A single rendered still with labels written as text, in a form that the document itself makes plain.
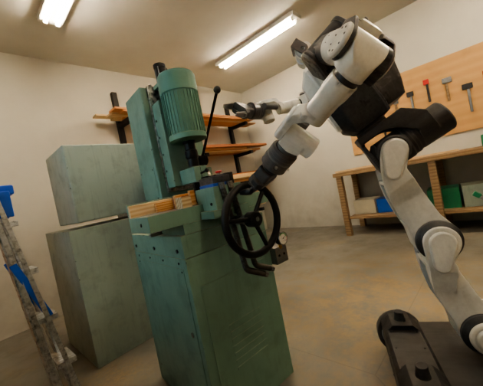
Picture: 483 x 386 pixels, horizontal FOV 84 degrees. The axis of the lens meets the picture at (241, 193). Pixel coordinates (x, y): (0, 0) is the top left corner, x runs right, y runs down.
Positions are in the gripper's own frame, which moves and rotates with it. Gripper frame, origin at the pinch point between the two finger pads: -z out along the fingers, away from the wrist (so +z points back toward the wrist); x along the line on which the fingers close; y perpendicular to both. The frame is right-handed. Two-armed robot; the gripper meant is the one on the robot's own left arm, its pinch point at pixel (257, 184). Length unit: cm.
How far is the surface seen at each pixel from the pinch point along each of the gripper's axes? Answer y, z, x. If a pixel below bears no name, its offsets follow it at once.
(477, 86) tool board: -64, 43, 337
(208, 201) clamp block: 10.2, -19.2, -4.8
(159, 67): 80, -13, 26
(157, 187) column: 39, -49, 3
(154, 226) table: 14.8, -25.4, -25.5
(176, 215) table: 13.5, -24.6, -16.4
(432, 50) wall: 0, 43, 355
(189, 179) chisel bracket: 27.4, -32.3, 7.0
